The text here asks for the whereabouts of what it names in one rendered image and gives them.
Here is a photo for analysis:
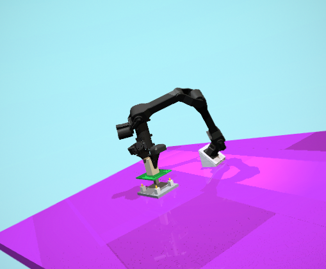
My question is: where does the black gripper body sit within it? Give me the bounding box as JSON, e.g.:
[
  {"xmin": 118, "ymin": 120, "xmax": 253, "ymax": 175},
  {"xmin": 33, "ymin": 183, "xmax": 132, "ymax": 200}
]
[{"xmin": 135, "ymin": 132, "xmax": 167, "ymax": 155}]

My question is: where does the green board with square handle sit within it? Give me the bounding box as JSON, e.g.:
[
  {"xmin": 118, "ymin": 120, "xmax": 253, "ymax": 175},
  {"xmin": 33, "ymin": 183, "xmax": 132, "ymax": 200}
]
[{"xmin": 136, "ymin": 157, "xmax": 172, "ymax": 181}]

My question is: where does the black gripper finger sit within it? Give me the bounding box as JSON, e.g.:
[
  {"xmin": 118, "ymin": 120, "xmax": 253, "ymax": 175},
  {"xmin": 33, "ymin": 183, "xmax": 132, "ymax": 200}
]
[
  {"xmin": 147, "ymin": 153, "xmax": 160, "ymax": 168},
  {"xmin": 136, "ymin": 151, "xmax": 150, "ymax": 160}
]

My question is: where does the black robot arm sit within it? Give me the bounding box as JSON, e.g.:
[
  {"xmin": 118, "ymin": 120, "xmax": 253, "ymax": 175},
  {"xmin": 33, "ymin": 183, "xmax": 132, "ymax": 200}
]
[{"xmin": 116, "ymin": 88, "xmax": 227, "ymax": 159}]

